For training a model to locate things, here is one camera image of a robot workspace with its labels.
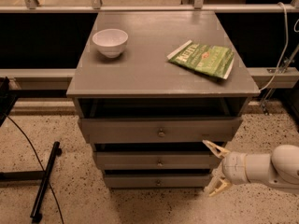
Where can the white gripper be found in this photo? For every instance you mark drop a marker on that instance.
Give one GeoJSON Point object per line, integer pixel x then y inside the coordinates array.
{"type": "Point", "coordinates": [234, 168]}

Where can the grey drawer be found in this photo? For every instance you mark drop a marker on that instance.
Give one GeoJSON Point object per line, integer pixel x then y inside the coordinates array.
{"type": "Point", "coordinates": [155, 160]}
{"type": "Point", "coordinates": [156, 181]}
{"type": "Point", "coordinates": [120, 131]}

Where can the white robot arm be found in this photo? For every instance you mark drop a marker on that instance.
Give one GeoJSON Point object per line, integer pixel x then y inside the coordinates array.
{"type": "Point", "coordinates": [278, 170]}

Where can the grey bottom drawer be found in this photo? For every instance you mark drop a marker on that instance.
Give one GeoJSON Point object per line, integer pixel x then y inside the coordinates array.
{"type": "Point", "coordinates": [156, 181]}

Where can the grey top drawer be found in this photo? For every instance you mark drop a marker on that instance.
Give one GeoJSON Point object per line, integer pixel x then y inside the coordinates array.
{"type": "Point", "coordinates": [120, 131]}

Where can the grey wooden drawer cabinet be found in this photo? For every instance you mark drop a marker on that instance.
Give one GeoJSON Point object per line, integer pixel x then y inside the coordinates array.
{"type": "Point", "coordinates": [142, 84]}

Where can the green chip bag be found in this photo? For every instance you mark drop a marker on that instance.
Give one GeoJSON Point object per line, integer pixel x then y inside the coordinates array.
{"type": "Point", "coordinates": [214, 61]}

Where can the white ceramic bowl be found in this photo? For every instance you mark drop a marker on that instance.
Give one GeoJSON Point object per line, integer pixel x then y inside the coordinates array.
{"type": "Point", "coordinates": [111, 42]}

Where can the black stand base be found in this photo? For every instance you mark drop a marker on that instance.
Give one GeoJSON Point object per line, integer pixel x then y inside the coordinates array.
{"type": "Point", "coordinates": [42, 176]}

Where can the black device at left edge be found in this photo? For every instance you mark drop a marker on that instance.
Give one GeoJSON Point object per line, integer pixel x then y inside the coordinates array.
{"type": "Point", "coordinates": [7, 99]}

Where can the metal bracket stand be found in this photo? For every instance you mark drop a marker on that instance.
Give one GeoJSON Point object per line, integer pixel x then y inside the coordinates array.
{"type": "Point", "coordinates": [282, 77]}

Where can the metal railing frame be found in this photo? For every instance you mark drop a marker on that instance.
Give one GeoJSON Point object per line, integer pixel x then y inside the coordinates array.
{"type": "Point", "coordinates": [93, 6]}

